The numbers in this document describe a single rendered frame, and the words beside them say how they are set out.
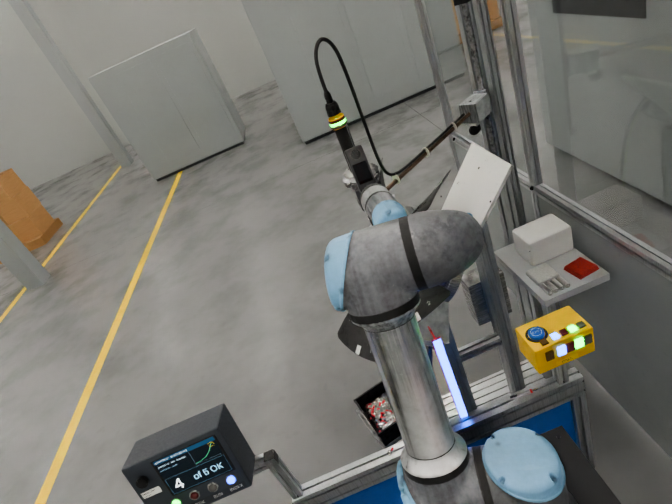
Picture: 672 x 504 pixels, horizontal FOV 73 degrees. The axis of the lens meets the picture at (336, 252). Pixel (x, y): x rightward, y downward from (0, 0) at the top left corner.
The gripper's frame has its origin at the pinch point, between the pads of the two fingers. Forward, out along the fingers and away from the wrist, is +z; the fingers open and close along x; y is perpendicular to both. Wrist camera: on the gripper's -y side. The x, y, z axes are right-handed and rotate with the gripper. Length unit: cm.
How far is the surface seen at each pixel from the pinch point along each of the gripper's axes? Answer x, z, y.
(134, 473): -81, -43, 32
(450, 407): 4, 26, 147
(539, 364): 22, -44, 53
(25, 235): -497, 652, 129
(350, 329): -22, 2, 56
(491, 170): 40.5, 5.3, 22.2
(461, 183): 34.5, 18.3, 29.3
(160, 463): -74, -43, 32
